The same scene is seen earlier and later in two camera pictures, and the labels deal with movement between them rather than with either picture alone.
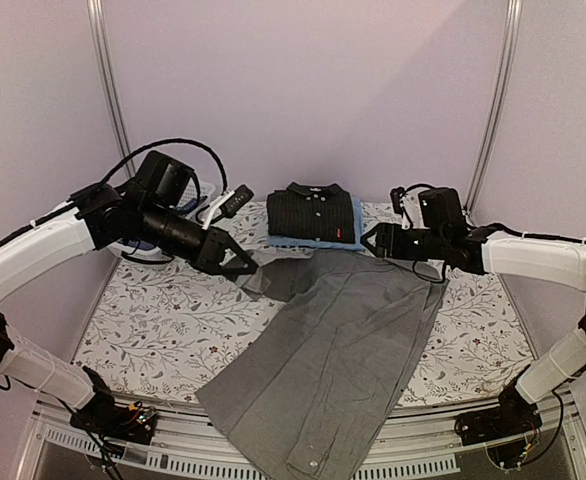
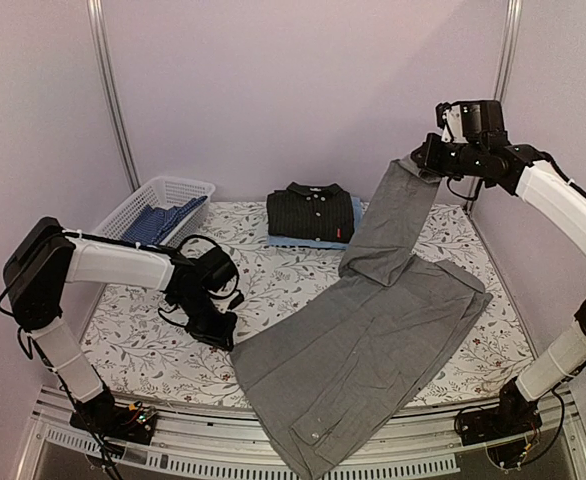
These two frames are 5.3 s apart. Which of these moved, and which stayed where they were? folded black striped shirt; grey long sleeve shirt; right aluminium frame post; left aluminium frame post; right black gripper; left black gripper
Moved: right black gripper; grey long sleeve shirt; left black gripper
Stayed: left aluminium frame post; folded black striped shirt; right aluminium frame post
